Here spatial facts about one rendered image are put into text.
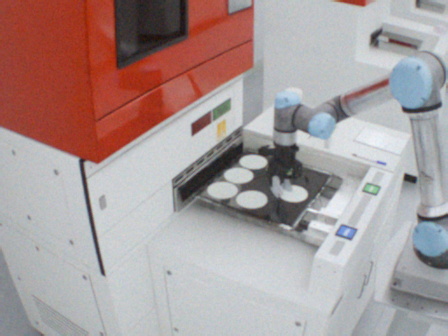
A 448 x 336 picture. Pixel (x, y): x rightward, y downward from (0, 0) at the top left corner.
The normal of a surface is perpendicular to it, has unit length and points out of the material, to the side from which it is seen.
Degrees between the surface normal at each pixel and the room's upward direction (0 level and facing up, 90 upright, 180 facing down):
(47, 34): 90
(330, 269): 90
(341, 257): 0
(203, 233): 0
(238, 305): 90
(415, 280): 90
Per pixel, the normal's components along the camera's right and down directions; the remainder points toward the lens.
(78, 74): -0.51, 0.44
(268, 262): 0.00, -0.86
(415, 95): -0.72, 0.25
